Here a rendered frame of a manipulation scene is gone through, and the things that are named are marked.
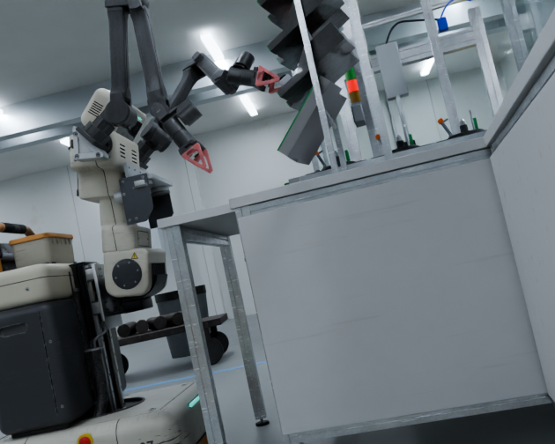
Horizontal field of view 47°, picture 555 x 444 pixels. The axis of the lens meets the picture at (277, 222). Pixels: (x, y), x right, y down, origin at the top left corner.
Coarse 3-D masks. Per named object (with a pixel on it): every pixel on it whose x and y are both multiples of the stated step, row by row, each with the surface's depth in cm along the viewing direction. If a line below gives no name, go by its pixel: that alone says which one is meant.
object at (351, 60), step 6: (342, 60) 220; (348, 60) 223; (354, 60) 227; (336, 66) 221; (342, 66) 225; (348, 66) 228; (330, 72) 223; (336, 72) 226; (342, 72) 229; (330, 78) 228; (336, 78) 231; (306, 96) 228; (288, 102) 227; (300, 102) 229; (294, 108) 231
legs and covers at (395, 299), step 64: (320, 192) 182; (384, 192) 177; (448, 192) 173; (256, 256) 184; (320, 256) 180; (384, 256) 176; (448, 256) 172; (512, 256) 169; (320, 320) 179; (384, 320) 176; (448, 320) 172; (512, 320) 168; (320, 384) 179; (384, 384) 175; (448, 384) 171; (512, 384) 168
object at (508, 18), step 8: (504, 0) 158; (504, 8) 158; (504, 16) 161; (512, 16) 158; (512, 24) 158; (512, 32) 157; (512, 40) 158; (520, 48) 157; (520, 56) 157; (520, 64) 157
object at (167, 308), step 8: (200, 288) 670; (160, 296) 663; (168, 296) 658; (176, 296) 656; (200, 296) 669; (160, 304) 665; (168, 304) 659; (176, 304) 657; (200, 304) 667; (160, 312) 669; (168, 312) 660; (200, 312) 666; (168, 336) 665; (176, 336) 659; (184, 336) 657; (168, 344) 671; (176, 344) 660; (184, 344) 657; (176, 352) 661; (184, 352) 657
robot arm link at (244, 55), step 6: (240, 54) 227; (246, 54) 226; (240, 60) 224; (246, 60) 225; (252, 60) 227; (246, 66) 225; (222, 72) 225; (216, 78) 227; (228, 84) 227; (234, 90) 229
